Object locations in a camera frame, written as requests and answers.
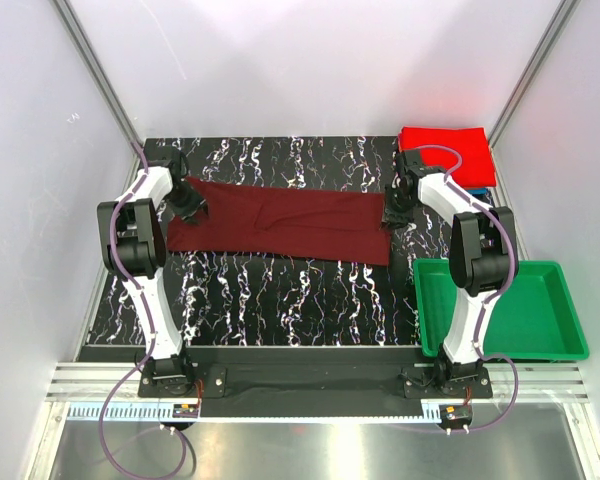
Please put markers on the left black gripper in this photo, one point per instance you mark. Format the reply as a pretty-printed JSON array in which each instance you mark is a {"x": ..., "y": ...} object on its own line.
[{"x": 197, "y": 204}]

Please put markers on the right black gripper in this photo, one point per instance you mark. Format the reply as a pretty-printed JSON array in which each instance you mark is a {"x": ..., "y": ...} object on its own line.
[{"x": 394, "y": 219}]

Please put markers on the dark red t-shirt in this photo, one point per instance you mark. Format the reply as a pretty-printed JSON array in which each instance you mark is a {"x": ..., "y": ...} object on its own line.
[{"x": 302, "y": 223}]

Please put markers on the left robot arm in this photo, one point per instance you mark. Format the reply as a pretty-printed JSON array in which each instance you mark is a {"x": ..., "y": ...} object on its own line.
[{"x": 134, "y": 249}]

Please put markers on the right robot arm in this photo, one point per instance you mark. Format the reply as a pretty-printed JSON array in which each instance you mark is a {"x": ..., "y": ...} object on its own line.
[{"x": 483, "y": 259}]

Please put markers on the folded blue t-shirt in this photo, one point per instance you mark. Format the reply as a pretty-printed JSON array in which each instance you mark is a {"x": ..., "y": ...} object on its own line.
[{"x": 478, "y": 191}]

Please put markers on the folded bright red t-shirt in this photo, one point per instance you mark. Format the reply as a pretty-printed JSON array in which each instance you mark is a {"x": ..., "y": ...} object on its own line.
[{"x": 477, "y": 169}]

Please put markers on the green plastic tray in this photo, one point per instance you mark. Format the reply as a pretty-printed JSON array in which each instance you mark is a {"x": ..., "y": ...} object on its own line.
[{"x": 534, "y": 320}]

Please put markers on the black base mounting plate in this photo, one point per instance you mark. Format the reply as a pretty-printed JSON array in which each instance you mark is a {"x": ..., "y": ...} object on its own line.
[{"x": 310, "y": 384}]

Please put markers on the left connector box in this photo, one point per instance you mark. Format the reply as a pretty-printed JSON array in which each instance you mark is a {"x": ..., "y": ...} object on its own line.
[{"x": 185, "y": 411}]

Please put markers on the connector box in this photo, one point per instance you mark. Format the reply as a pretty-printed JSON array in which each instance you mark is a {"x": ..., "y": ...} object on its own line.
[
  {"x": 456, "y": 412},
  {"x": 185, "y": 411}
]

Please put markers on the right connector box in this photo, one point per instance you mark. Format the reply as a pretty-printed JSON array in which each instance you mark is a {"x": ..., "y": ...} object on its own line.
[{"x": 456, "y": 412}]

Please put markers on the aluminium front rail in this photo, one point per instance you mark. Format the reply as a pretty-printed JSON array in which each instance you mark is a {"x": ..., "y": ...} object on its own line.
[{"x": 100, "y": 391}]

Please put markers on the left aluminium frame post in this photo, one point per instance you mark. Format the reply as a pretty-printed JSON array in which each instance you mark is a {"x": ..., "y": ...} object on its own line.
[{"x": 78, "y": 36}]

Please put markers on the aluminium frame post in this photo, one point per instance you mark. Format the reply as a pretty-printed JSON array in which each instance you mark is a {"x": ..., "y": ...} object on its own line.
[
  {"x": 78, "y": 36},
  {"x": 549, "y": 38}
]

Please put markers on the right aluminium frame post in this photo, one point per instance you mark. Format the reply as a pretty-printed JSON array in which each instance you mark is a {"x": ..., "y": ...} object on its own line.
[{"x": 549, "y": 38}]

